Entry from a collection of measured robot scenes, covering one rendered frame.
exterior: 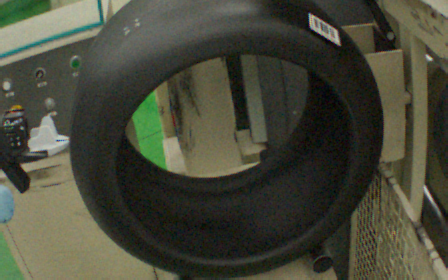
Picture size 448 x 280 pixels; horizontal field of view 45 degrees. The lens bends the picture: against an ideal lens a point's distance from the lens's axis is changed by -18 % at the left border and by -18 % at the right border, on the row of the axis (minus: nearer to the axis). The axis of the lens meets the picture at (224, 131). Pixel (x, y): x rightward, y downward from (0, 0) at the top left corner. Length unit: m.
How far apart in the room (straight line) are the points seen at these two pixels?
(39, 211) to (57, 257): 0.20
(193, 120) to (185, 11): 0.50
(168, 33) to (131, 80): 0.09
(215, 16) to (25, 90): 0.90
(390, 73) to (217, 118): 0.42
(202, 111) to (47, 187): 0.62
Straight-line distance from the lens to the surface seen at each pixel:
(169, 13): 0.96
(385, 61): 1.40
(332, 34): 1.00
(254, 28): 0.95
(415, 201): 1.68
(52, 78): 1.71
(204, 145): 1.45
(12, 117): 1.14
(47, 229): 1.92
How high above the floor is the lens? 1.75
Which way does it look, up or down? 29 degrees down
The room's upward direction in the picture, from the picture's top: 10 degrees counter-clockwise
